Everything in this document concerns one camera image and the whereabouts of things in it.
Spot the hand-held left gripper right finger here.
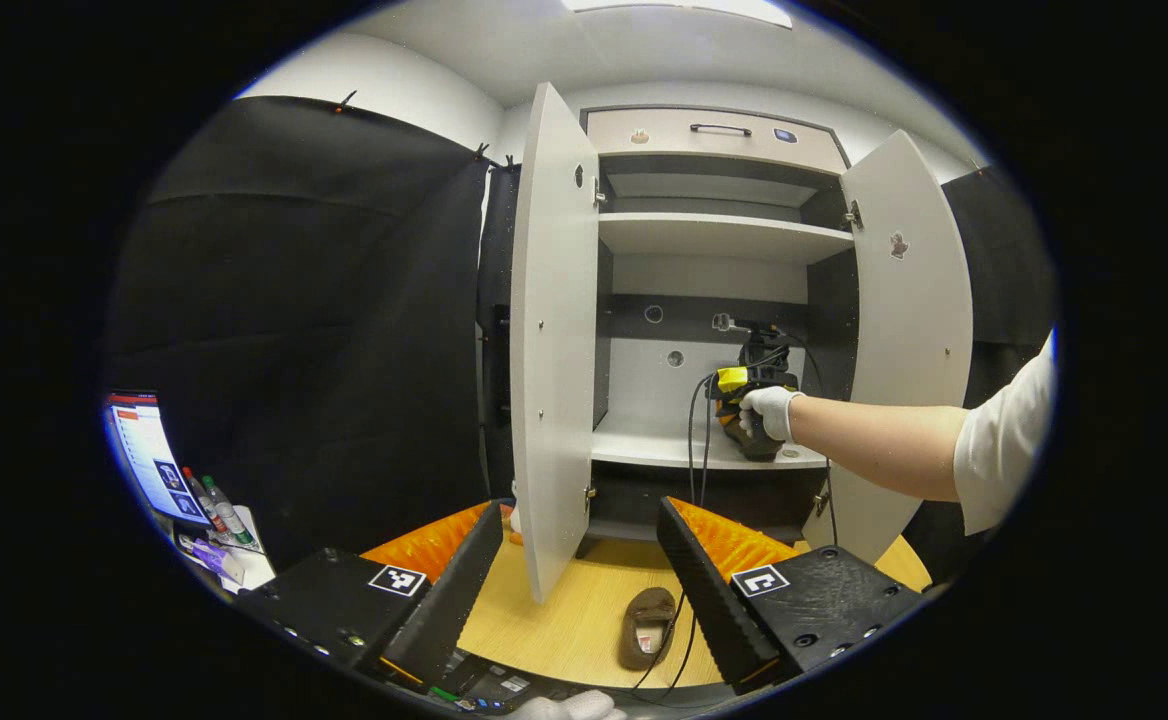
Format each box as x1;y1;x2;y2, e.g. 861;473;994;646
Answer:
656;495;930;696

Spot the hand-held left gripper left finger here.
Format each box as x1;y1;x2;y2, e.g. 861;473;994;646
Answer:
234;498;505;693

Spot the brown fuzzy shoe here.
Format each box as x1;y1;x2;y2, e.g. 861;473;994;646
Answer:
719;410;790;463
616;587;680;672

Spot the white shoe cabinet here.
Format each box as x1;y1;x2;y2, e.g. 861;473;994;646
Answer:
509;82;975;606

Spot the white cabinet door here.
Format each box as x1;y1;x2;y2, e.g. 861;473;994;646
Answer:
509;82;602;604
804;130;975;566

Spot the white cabinet drawer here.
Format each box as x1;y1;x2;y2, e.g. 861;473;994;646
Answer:
584;107;850;173

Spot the white side table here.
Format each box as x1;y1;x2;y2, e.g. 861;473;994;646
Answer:
172;505;277;596

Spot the clear plastic bottle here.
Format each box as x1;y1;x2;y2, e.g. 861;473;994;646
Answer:
181;466;229;534
201;474;257;547

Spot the purple packet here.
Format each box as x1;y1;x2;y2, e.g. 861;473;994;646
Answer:
189;538;245;586

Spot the white shirt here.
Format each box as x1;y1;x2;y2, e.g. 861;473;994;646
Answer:
952;330;1057;536

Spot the rectangular ceiling light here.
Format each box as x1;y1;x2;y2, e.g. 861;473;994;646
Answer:
559;0;795;29

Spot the black cable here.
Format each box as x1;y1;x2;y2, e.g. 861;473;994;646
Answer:
632;372;720;693

